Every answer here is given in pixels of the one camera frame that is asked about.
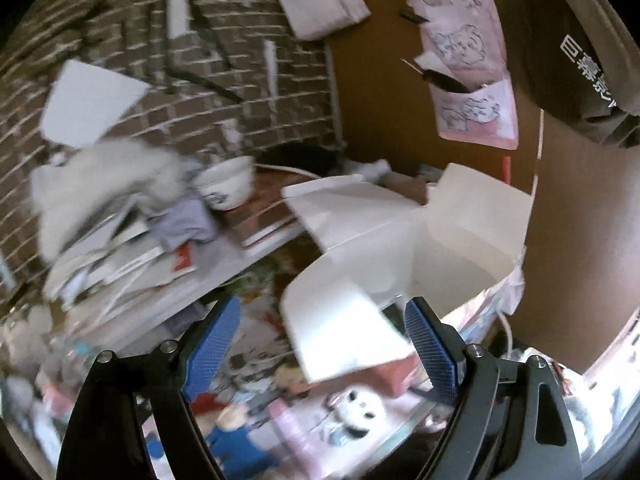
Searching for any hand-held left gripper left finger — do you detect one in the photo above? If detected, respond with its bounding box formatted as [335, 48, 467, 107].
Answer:
[56, 296, 243, 480]

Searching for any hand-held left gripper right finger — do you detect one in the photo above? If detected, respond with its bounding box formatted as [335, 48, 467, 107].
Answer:
[402, 297, 586, 480]

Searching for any white cardboard box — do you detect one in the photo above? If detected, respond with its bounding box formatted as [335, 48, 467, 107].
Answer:
[280, 162, 533, 383]

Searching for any white shelf board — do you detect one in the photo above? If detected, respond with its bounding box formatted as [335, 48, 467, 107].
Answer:
[65, 225, 311, 331]

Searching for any panda plush toy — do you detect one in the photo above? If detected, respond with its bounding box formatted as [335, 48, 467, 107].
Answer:
[327, 385, 388, 443]

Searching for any purple cloth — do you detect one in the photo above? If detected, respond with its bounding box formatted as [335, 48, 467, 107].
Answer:
[147, 197, 221, 251]

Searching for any pile of books and papers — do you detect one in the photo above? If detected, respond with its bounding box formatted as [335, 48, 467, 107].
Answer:
[42, 210, 201, 306]

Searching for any red-brown book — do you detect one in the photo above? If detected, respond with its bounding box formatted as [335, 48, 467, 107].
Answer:
[222, 167, 311, 251]

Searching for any white printed bowl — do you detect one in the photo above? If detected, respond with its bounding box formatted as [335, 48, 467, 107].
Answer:
[192, 156, 257, 211]

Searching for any white fluffy cloth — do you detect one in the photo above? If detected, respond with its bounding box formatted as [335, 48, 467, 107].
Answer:
[30, 137, 193, 261]

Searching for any black cloth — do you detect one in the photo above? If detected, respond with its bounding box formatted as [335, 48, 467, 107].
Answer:
[257, 144, 346, 176]

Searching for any white paper sheet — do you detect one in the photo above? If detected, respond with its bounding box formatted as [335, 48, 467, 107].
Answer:
[39, 59, 151, 150]

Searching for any dark brush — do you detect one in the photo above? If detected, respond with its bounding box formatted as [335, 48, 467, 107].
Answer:
[400, 57, 473, 95]

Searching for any dark cloth with white print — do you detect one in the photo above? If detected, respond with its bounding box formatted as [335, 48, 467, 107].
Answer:
[500, 0, 640, 148]

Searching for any white paper pack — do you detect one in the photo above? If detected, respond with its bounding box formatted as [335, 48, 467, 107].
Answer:
[266, 0, 372, 42]

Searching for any white cable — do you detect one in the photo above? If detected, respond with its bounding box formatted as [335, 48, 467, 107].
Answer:
[255, 161, 321, 179]

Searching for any thin white wall strip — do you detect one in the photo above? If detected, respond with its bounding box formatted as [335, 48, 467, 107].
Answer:
[263, 40, 278, 102]

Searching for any pink wall pocket organiser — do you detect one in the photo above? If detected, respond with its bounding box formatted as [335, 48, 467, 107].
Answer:
[402, 0, 519, 151]

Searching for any wide white wall strip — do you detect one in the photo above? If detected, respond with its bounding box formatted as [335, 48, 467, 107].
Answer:
[166, 0, 194, 39]

